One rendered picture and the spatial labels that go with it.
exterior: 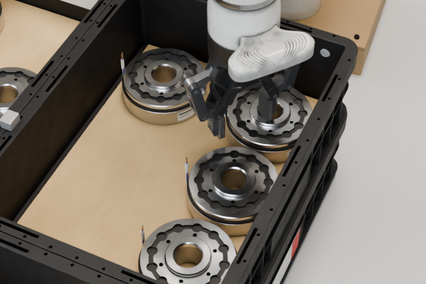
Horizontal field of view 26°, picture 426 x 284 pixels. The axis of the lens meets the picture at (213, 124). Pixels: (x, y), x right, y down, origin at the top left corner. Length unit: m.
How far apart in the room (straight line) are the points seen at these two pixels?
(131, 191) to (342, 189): 0.31
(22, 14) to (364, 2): 0.50
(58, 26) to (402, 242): 0.53
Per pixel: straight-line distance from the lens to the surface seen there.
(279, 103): 1.09
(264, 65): 0.90
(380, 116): 1.32
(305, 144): 0.97
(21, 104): 1.03
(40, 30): 1.26
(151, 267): 0.96
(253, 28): 0.91
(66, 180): 1.08
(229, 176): 1.04
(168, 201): 1.05
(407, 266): 1.18
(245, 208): 1.00
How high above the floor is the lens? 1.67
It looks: 49 degrees down
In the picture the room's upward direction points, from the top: straight up
